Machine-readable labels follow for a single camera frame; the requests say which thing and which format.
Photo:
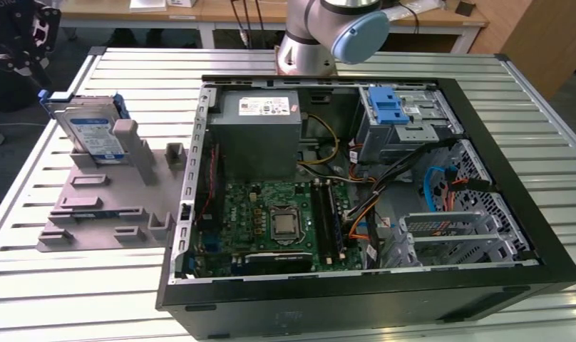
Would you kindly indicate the black RAM slot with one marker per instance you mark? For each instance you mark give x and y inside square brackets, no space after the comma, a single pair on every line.
[329,221]
[321,221]

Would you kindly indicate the silver CPU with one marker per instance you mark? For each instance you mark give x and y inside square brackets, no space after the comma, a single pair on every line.
[284,225]

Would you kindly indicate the grey plastic parts rack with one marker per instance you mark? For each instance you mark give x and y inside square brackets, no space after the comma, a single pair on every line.
[107,199]

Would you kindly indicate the small white box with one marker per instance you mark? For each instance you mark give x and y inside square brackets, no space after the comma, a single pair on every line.
[180,3]

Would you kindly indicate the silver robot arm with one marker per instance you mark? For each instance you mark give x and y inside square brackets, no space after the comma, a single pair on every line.
[307,35]

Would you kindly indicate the black graphics card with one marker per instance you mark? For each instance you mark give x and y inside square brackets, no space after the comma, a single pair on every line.
[279,261]

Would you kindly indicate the black open PC case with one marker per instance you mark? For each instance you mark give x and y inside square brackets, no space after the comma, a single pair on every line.
[316,306]

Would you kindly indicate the grey power supply unit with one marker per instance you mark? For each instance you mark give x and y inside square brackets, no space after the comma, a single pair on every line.
[255,149]

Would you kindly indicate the small black desk item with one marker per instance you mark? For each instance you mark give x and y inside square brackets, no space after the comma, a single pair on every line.
[467,9]

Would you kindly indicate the blue plastic drive latch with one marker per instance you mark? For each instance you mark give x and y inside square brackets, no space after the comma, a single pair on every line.
[385,107]

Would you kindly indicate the green motherboard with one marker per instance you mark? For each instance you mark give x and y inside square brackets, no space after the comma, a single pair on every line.
[240,199]

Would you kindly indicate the black CPU socket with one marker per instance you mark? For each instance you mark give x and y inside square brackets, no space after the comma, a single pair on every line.
[285,207]

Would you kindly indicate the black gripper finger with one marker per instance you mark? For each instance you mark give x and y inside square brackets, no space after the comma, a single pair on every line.
[40,78]
[53,18]

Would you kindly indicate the RAM stick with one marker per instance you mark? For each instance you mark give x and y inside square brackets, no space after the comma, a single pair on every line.
[97,214]

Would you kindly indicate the hard disk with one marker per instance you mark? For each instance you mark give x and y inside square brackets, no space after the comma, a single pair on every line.
[95,139]

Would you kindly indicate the grey metal drive cage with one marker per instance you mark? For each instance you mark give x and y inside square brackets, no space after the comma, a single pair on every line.
[411,137]

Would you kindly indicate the wooden desk white frame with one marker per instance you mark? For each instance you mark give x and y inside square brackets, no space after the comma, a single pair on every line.
[103,16]

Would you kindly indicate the black office chair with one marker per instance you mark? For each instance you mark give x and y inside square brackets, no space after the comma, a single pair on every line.
[12,101]

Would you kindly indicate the grey metal disk bay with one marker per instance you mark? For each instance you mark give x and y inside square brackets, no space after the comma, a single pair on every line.
[449,237]

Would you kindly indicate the wooden cabinet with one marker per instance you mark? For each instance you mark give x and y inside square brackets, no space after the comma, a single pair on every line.
[544,42]

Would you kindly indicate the large white box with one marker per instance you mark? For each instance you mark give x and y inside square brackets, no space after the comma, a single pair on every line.
[147,5]

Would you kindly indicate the clear plastic bag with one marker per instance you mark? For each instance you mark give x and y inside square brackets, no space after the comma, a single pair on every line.
[425,7]

